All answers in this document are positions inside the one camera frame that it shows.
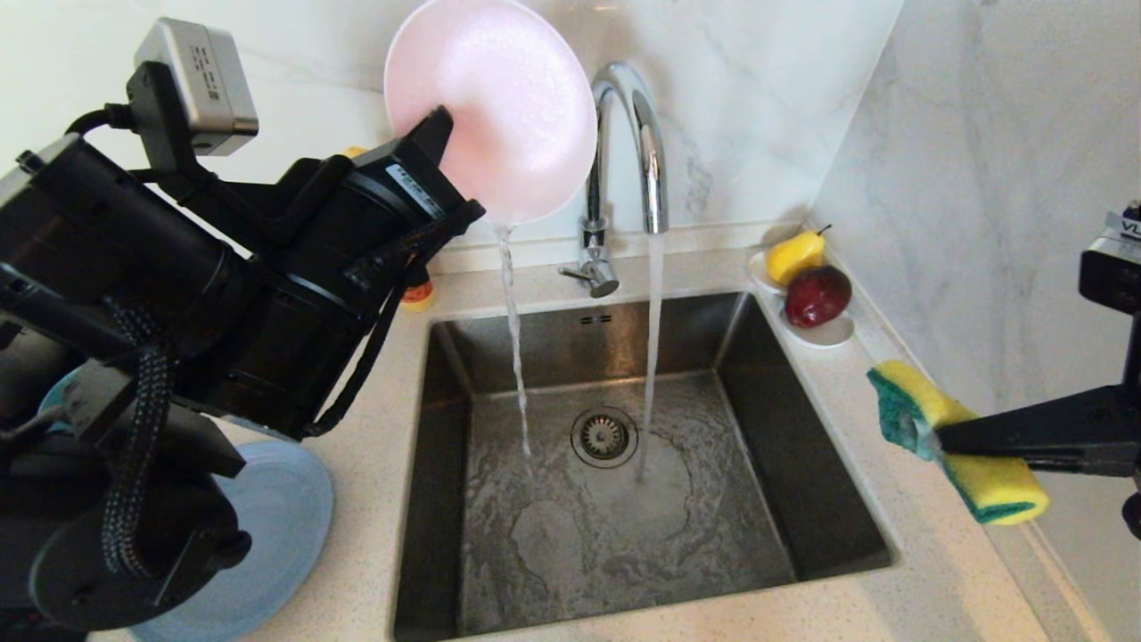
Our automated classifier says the metal sink drain strainer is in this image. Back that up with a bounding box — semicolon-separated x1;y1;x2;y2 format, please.
570;407;639;470

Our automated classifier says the chrome faucet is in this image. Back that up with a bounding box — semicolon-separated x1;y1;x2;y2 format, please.
558;61;670;300

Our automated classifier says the teal bowl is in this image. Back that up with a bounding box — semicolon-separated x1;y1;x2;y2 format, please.
37;370;92;433

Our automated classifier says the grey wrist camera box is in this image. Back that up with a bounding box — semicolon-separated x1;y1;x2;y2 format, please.
1078;203;1141;315
134;18;260;158

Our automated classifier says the blue round plate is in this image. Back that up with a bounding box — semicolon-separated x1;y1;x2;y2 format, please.
129;439;336;642

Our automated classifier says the yellow pear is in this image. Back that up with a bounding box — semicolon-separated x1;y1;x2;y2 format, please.
765;225;832;288

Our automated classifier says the red apple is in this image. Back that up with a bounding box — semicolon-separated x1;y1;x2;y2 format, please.
783;265;852;329

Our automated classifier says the yellow green sponge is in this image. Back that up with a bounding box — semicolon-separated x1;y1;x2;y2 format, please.
866;359;1051;526

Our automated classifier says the orange dish soap bottle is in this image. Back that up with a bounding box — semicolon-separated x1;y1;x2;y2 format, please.
343;145;436;314

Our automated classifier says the running water stream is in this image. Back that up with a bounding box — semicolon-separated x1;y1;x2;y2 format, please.
635;232;668;482

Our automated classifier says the white fruit dish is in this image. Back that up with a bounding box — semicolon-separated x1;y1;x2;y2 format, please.
747;250;855;349

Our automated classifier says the stainless steel sink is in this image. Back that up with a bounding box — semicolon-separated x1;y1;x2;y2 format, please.
392;290;897;642

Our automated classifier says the pink bowl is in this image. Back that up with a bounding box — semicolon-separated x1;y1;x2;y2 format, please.
383;0;599;226

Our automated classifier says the thin poured water stream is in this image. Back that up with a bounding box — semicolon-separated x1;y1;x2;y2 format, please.
495;223;536;469

